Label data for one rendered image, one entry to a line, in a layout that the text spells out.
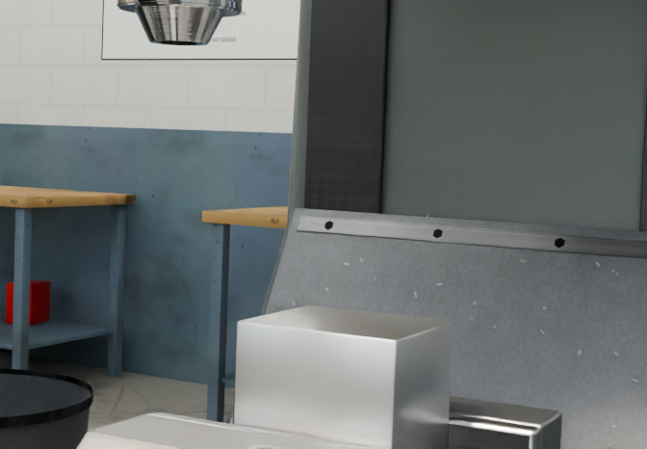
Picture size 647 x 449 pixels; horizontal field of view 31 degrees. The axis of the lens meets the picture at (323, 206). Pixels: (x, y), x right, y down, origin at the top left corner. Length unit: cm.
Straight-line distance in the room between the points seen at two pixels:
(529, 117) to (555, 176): 4
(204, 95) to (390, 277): 478
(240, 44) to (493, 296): 473
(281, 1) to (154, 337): 173
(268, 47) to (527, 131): 461
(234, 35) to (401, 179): 468
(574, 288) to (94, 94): 527
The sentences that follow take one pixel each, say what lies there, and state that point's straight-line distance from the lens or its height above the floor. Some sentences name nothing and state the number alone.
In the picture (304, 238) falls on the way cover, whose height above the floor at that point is 108.
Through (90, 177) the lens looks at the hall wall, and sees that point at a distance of 593.
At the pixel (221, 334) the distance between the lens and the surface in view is 458.
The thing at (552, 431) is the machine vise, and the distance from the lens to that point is 44.
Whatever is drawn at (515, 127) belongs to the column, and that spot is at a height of 117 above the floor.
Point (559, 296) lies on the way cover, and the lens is 74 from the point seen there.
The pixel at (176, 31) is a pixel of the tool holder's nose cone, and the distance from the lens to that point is 44.
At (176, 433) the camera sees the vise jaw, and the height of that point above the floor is 106.
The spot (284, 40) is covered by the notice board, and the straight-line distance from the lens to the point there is 532.
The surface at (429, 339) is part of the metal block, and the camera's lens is 40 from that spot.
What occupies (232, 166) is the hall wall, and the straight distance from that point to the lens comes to 543.
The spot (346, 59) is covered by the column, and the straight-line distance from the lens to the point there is 82.
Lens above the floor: 115
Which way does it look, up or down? 3 degrees down
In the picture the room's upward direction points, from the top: 2 degrees clockwise
